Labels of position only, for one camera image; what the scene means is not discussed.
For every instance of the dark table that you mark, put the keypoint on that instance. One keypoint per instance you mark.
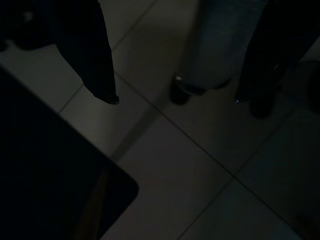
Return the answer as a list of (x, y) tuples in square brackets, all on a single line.
[(45, 162)]

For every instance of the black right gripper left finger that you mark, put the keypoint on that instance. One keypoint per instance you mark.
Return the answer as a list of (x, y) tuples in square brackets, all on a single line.
[(92, 55)]

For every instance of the person's leg in blue jeans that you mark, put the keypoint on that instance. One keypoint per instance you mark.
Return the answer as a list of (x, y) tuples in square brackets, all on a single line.
[(215, 45)]

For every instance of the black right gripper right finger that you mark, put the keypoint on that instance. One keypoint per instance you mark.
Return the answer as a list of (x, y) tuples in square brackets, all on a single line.
[(270, 50)]

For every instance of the black shoe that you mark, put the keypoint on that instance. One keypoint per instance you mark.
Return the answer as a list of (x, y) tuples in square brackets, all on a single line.
[(179, 95)]

